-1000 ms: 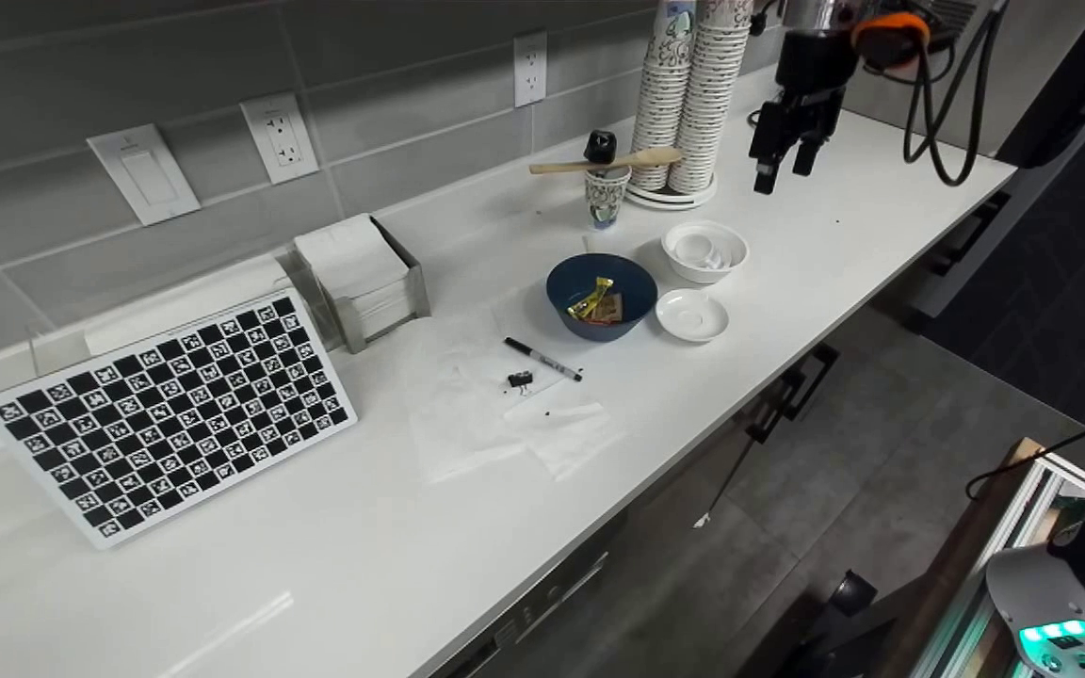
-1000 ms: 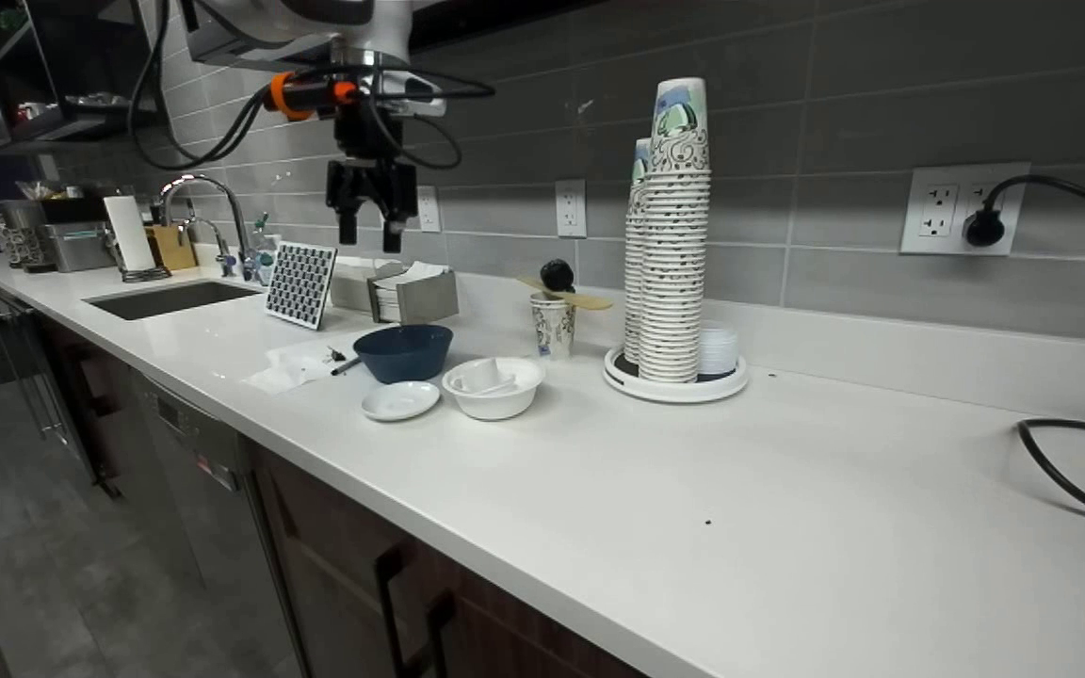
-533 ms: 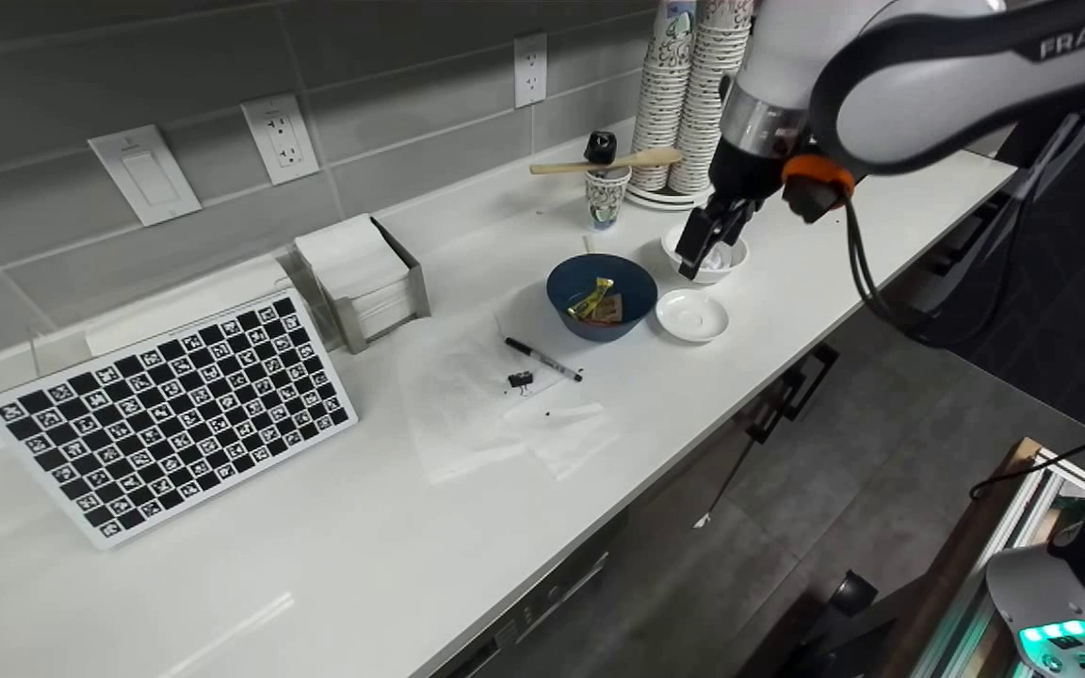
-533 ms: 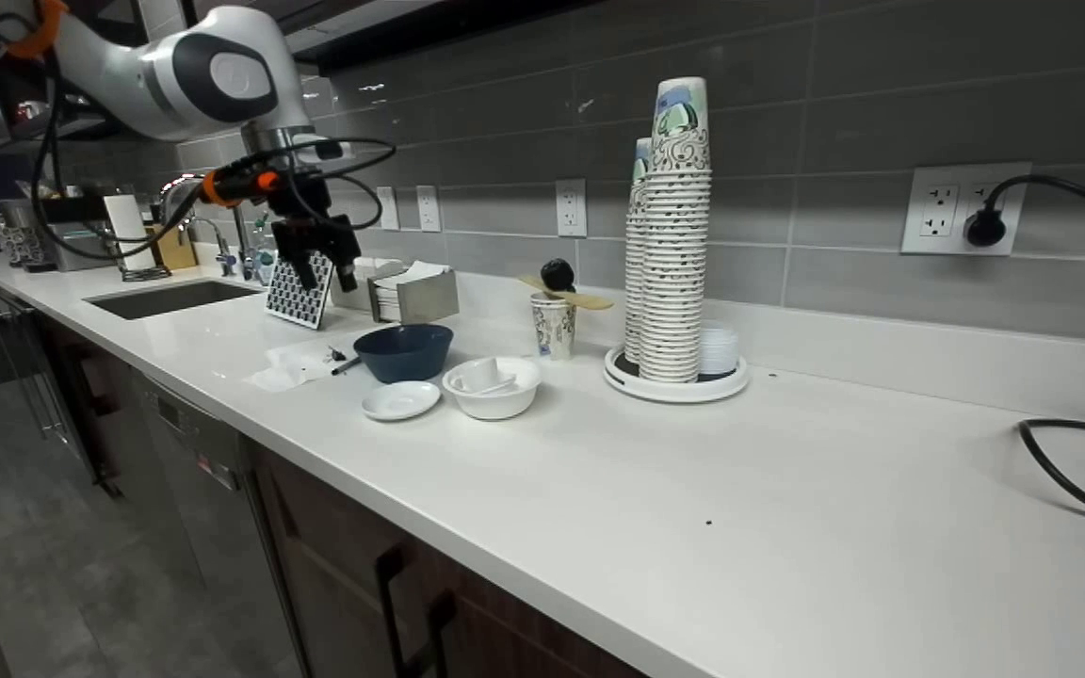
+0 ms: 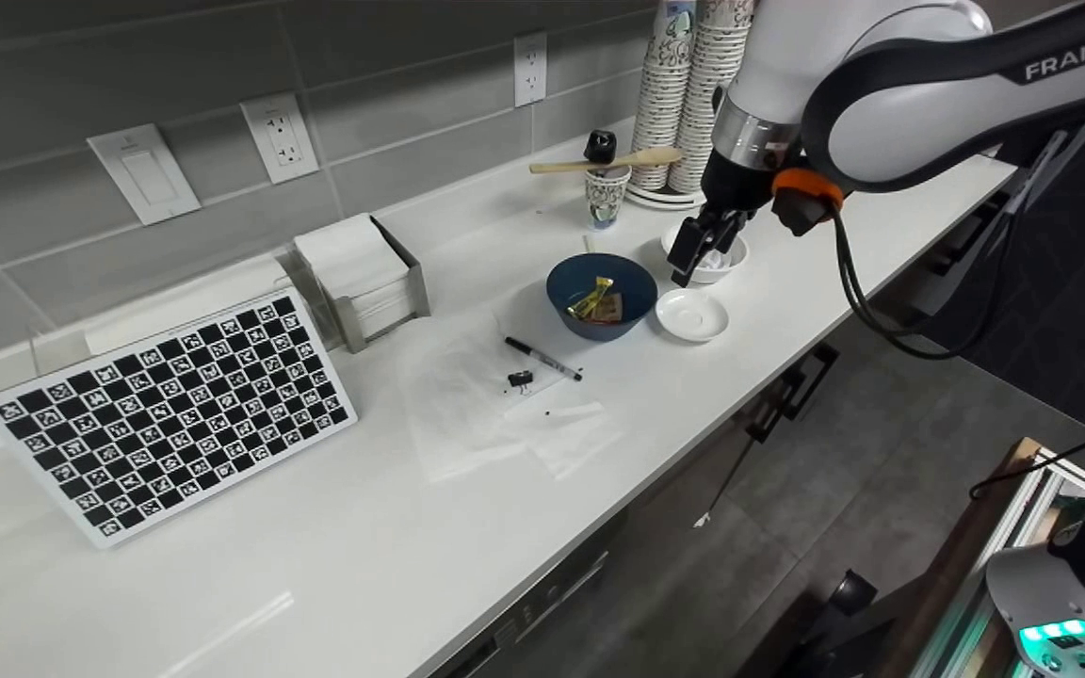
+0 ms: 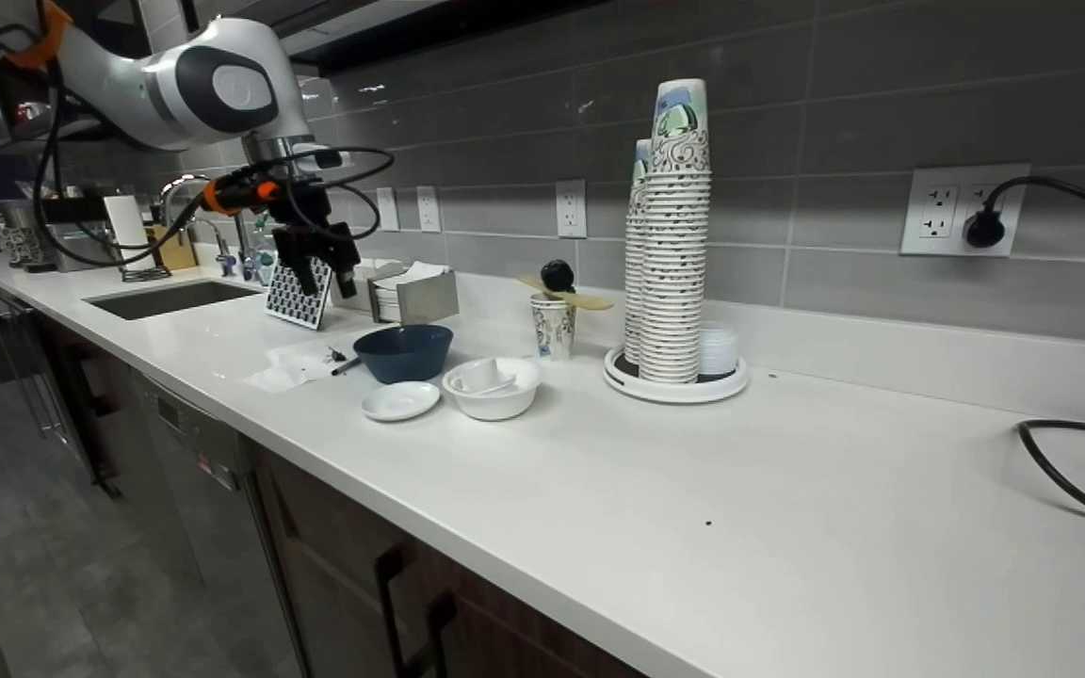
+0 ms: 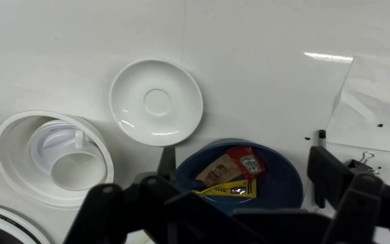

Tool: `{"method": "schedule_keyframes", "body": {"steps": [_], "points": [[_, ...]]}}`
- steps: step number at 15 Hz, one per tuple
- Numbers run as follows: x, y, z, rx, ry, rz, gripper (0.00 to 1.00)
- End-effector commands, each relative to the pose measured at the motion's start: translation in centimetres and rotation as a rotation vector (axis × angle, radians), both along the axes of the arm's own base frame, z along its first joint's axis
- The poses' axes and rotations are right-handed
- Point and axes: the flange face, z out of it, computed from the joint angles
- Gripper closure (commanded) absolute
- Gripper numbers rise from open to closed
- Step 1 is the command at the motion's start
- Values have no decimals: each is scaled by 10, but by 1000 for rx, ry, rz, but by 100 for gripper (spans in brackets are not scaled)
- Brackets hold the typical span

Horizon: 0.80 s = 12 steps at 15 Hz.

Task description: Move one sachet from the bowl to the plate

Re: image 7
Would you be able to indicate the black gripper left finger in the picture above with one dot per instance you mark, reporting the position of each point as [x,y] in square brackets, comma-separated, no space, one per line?
[128,211]

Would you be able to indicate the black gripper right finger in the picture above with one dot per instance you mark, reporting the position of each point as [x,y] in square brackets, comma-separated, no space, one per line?
[366,207]

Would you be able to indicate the dark blue bowl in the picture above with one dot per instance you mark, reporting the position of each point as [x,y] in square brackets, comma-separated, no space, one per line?
[281,184]

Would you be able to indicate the brown sachet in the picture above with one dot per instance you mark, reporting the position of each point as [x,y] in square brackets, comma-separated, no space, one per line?
[216,171]

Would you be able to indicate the yellow sachet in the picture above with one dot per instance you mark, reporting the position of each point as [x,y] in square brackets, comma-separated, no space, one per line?
[227,190]

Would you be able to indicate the small white saucer plate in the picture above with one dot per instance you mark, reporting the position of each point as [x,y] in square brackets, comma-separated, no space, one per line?
[157,103]

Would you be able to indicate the red sachet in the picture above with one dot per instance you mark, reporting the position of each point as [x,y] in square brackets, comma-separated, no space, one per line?
[249,163]

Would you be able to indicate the white bowl with creamer cups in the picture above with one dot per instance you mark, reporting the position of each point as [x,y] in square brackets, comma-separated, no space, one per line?
[13,157]

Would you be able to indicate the black binder clip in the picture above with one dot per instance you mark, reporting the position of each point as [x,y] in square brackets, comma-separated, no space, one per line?
[362,163]

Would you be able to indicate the white creamer cup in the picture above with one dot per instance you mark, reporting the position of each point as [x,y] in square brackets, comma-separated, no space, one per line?
[54,140]
[79,171]

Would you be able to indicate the clear plastic sheet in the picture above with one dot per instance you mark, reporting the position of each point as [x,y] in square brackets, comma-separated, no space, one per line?
[376,108]

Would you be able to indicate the round white cup tray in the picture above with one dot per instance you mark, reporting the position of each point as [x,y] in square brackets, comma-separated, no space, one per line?
[10,224]

